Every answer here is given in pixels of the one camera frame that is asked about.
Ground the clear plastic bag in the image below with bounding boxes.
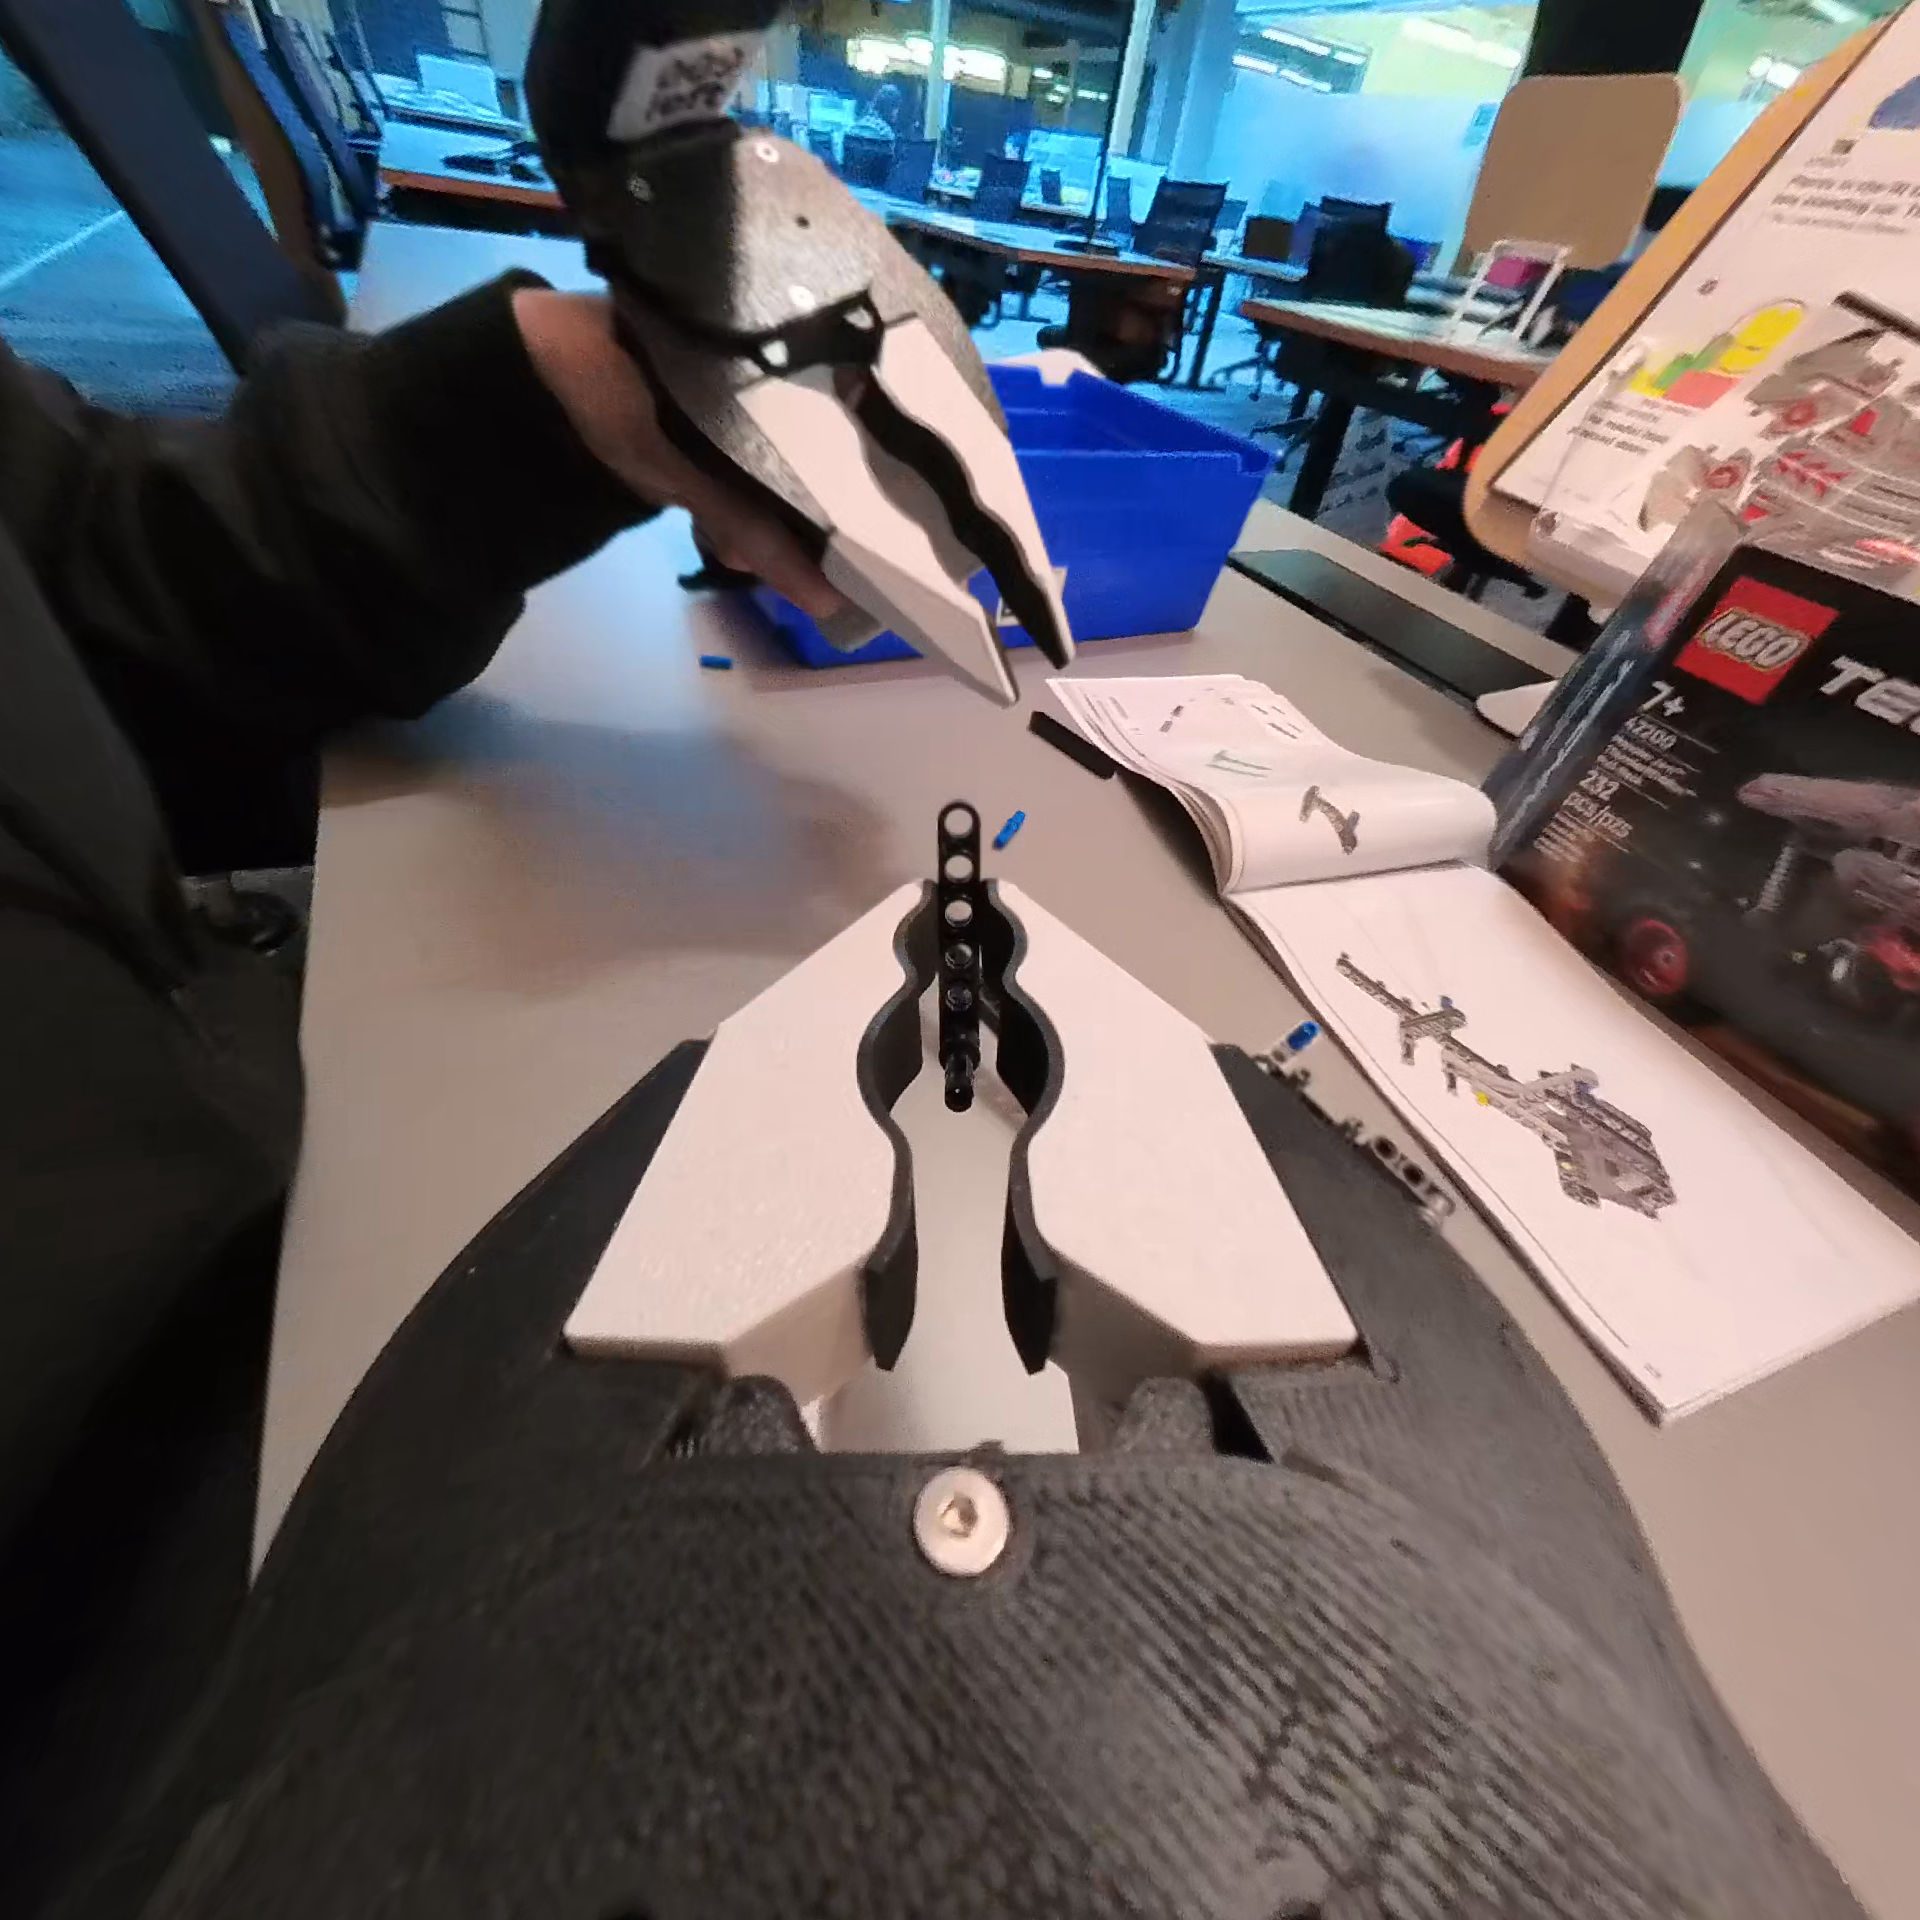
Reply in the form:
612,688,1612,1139
1528,289,1920,605

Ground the black red office chair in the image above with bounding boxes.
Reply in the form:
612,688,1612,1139
1379,460,1504,605

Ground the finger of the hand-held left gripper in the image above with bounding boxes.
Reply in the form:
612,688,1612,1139
741,362,1027,707
839,314,1078,673

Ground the person's black jacket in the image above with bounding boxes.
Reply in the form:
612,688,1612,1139
0,346,323,1728

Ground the long wooden office desk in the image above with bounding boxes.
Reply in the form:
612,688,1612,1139
881,198,1310,296

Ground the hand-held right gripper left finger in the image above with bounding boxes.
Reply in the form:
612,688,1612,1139
563,879,921,1373

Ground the brown cardboard panel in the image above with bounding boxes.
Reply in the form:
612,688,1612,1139
1462,72,1685,282

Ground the black toy truck box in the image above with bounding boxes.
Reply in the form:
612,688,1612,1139
1482,534,1920,1176

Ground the grey black brick model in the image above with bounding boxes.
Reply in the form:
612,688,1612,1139
1250,1016,1459,1227

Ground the blue bin with white label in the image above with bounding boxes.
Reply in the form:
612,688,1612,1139
747,356,1277,673

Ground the wooden instruction board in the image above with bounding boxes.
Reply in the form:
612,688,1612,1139
1462,0,1920,605

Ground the white instruction booklet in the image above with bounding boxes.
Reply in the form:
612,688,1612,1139
1045,673,1920,1428

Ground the grey desk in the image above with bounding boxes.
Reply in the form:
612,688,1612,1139
256,215,1920,1920

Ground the black flat panel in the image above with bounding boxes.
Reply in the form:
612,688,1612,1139
1229,546,1565,707

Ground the person's left hand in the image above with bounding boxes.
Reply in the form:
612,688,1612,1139
508,284,843,620

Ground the black holed beam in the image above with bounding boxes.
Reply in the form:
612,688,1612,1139
935,799,993,1116

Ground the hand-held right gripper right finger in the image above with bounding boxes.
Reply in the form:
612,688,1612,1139
997,884,1363,1373

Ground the dark office chair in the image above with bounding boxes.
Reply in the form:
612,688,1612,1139
0,0,367,377

